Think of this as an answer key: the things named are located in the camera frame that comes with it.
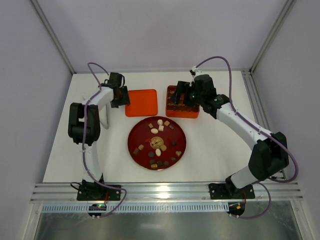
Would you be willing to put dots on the aluminium front rail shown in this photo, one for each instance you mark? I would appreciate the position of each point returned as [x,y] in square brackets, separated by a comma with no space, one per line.
[166,191]

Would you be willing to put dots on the controller board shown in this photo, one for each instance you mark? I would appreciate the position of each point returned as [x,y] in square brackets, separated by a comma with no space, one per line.
[236,208]
[97,207]

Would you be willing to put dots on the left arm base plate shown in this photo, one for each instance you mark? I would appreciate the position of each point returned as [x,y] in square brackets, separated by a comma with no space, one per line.
[95,192]

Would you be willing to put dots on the orange box lid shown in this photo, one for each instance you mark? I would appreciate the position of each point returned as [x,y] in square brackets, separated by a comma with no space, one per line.
[143,103]

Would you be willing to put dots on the left corner frame post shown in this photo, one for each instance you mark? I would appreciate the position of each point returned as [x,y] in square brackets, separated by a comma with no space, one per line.
[52,35]

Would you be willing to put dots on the tan square chocolate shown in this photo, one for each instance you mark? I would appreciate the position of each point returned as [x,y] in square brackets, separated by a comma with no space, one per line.
[166,123]

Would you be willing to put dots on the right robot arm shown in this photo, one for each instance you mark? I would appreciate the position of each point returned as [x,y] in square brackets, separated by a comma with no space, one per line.
[268,150]

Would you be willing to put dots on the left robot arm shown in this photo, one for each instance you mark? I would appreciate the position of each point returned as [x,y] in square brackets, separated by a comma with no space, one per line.
[84,128]

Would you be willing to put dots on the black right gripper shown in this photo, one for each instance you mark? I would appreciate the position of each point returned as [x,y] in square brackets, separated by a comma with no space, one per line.
[180,91]

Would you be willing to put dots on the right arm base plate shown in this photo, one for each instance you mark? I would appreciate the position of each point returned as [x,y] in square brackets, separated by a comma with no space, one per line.
[224,191]

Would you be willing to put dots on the dark round chocolate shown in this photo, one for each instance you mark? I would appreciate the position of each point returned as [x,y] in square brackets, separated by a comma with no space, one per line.
[150,154]

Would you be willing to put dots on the orange chocolate box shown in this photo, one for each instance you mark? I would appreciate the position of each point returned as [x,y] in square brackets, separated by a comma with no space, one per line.
[179,110]

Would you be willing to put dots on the aluminium rail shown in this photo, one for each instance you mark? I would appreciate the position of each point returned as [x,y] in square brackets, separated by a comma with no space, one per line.
[255,100]
[166,191]

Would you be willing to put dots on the right side aluminium rail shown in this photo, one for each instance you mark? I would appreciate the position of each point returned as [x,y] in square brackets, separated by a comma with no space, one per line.
[255,100]

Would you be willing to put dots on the brown chocolate left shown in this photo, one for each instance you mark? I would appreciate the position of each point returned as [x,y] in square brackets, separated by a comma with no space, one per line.
[135,152]

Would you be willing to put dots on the white cube chocolate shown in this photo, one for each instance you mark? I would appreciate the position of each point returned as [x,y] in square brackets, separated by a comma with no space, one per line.
[161,128]

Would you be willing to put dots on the right corner frame post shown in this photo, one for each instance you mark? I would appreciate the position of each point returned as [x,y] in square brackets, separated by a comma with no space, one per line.
[275,28]

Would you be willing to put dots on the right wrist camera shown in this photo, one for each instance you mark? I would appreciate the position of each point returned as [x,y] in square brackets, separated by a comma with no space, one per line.
[195,72]

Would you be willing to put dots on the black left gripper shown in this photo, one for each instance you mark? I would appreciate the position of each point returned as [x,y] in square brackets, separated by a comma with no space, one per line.
[124,96]

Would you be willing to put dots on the metal tongs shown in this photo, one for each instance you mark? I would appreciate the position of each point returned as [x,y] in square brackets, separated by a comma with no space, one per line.
[104,119]

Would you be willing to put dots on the dark square chocolate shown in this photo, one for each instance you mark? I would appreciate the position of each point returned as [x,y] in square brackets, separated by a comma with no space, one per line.
[159,163]

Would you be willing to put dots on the dark lump chocolate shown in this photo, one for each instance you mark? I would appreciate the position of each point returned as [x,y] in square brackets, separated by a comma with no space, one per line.
[152,161]

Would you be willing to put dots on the tan fluted cup chocolate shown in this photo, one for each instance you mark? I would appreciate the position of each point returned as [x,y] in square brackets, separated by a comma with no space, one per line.
[163,148]

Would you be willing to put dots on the white oval swirl chocolate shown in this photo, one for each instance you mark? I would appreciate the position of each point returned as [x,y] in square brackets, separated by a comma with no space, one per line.
[158,152]

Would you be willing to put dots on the left controller board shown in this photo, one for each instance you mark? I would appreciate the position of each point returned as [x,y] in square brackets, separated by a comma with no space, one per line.
[97,207]

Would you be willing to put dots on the right controller board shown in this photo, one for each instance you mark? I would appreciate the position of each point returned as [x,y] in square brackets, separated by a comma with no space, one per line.
[236,208]

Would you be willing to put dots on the corner frame post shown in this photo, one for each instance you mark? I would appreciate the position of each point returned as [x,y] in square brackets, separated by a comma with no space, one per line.
[275,28]
[52,35]

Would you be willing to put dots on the round red plate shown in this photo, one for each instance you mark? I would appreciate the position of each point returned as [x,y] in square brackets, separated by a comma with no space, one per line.
[141,134]

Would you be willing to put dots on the tan barrel chocolate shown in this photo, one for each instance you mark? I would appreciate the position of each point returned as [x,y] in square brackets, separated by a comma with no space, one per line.
[154,166]

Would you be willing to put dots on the slotted cable duct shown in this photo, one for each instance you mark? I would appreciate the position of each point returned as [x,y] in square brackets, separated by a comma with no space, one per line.
[142,207]

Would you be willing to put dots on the white faceted chocolate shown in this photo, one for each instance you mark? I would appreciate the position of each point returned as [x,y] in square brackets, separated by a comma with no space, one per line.
[160,122]

